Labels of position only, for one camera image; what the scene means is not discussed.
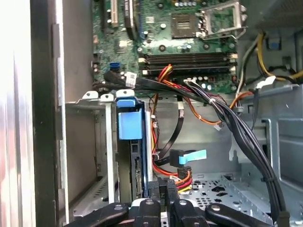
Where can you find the metal drive cage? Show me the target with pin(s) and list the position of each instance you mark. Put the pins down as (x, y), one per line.
(288, 142)

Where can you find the black PC case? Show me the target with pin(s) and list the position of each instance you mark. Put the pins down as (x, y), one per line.
(45, 118)

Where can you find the metal disk bay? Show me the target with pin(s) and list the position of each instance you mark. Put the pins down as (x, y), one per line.
(109, 142)

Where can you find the CPU socket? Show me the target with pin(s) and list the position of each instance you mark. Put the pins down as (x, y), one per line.
(183, 26)

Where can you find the black RAM slot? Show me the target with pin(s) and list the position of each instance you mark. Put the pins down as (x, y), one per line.
(189, 56)
(189, 62)
(201, 70)

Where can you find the black expansion card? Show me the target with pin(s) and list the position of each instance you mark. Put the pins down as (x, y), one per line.
(130, 21)

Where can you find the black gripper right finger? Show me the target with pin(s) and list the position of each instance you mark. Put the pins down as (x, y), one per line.
(187, 212)

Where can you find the metal socket cover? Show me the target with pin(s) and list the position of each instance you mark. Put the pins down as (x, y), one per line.
(221, 7)

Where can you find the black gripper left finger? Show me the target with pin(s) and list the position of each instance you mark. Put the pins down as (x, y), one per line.
(149, 212)

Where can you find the white expansion slot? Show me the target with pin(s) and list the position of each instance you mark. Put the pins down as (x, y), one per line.
(115, 14)

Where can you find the green motherboard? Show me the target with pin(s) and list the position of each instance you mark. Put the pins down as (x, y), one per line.
(154, 45)

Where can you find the grey power supply unit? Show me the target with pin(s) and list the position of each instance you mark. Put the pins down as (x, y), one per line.
(272, 11)

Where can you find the blue SATA port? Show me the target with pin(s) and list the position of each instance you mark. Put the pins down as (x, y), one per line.
(115, 67)

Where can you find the hard disk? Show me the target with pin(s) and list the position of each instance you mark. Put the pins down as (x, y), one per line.
(127, 125)

